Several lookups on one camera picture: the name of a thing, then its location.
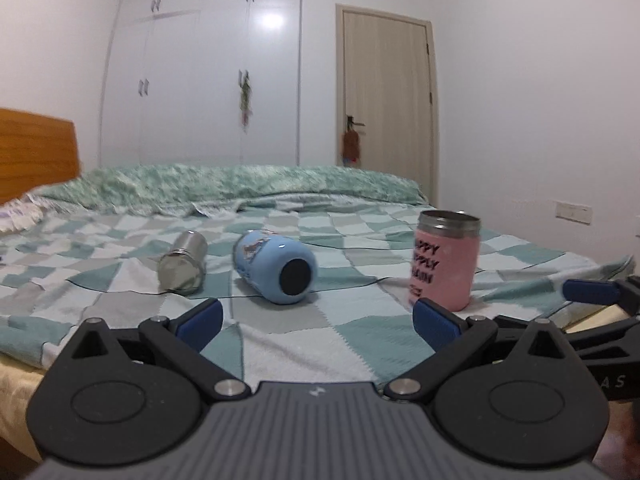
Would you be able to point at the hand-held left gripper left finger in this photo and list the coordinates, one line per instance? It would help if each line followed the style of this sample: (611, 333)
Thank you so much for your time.
(202, 322)

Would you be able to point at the green patterned quilt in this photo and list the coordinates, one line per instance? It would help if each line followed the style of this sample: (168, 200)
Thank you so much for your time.
(225, 185)

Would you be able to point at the red hanging door ornament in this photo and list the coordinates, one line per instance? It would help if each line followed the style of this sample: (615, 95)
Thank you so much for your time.
(350, 147)

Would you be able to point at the white wardrobe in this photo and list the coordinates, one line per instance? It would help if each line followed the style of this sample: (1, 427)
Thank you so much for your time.
(200, 70)

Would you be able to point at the yellow mattress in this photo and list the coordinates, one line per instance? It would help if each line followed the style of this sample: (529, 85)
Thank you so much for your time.
(15, 395)

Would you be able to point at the stainless steel cup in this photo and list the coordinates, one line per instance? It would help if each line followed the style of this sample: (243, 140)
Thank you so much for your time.
(182, 262)

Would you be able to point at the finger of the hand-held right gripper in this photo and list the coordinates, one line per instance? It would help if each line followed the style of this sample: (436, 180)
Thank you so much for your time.
(590, 291)
(607, 333)

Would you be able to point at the light blue cup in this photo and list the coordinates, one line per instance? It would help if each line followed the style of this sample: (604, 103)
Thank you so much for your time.
(275, 267)

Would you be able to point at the green checkered bed sheet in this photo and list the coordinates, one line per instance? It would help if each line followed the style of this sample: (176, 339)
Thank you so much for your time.
(310, 325)

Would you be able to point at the wooden door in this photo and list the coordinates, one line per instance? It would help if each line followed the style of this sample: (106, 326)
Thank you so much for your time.
(387, 105)

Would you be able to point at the green hanging wardrobe ornament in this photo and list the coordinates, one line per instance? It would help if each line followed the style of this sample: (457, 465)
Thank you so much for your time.
(244, 100)

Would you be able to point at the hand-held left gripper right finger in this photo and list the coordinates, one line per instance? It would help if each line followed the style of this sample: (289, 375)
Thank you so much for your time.
(435, 325)

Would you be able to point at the floral pillow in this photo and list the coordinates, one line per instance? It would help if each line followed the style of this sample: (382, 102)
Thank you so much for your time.
(15, 216)

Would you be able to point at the wooden headboard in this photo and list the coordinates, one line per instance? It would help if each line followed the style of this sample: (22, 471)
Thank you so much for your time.
(35, 152)

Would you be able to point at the pink cup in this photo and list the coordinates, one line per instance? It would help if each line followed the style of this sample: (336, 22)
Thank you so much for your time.
(445, 265)

